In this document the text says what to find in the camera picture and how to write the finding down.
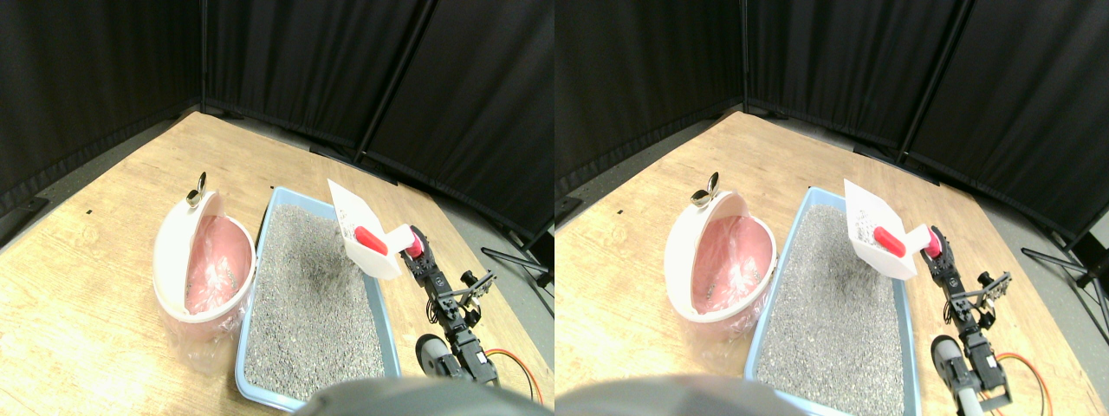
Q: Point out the red lump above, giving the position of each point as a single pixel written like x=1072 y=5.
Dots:
x=890 y=241
x=369 y=238

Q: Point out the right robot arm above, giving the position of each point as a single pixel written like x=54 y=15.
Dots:
x=975 y=355
x=466 y=347

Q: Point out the black curtain stand foot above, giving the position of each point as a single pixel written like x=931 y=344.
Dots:
x=1066 y=263
x=22 y=212
x=567 y=208
x=520 y=260

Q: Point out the blue litter tray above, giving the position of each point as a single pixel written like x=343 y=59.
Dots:
x=823 y=329
x=303 y=329

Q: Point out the black curtain stand pole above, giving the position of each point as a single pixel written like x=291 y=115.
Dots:
x=743 y=52
x=934 y=78
x=394 y=78

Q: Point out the white bin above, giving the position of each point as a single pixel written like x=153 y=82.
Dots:
x=173 y=260
x=684 y=260

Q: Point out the black bracket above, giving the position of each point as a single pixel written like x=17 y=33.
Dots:
x=992 y=286
x=475 y=284

